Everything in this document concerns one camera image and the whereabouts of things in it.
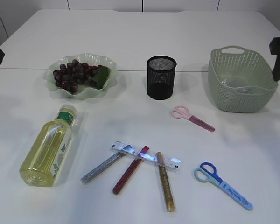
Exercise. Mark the clear plastic ruler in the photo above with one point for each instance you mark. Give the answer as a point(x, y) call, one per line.
point(170, 163)

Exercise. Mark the red glitter pen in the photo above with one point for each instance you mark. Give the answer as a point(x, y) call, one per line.
point(128, 173)

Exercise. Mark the clear plastic sheet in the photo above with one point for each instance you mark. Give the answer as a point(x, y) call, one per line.
point(240, 86)

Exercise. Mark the black mesh pen holder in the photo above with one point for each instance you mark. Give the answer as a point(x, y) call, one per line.
point(160, 77)

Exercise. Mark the silver glitter pen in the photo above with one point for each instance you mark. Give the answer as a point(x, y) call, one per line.
point(101, 168)

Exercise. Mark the yellow tea bottle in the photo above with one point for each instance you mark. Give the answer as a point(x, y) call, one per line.
point(44, 161)

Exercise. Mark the red artificial grape bunch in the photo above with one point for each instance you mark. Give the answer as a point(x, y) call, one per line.
point(73, 75)

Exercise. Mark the pink scissors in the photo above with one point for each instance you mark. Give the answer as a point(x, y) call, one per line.
point(182, 112)

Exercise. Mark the green woven plastic basket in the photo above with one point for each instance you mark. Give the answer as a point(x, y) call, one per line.
point(249, 65)

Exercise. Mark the gold glitter pen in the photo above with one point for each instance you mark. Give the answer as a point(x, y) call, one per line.
point(169, 202)

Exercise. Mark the blue scissors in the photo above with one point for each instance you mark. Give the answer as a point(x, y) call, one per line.
point(207, 172)

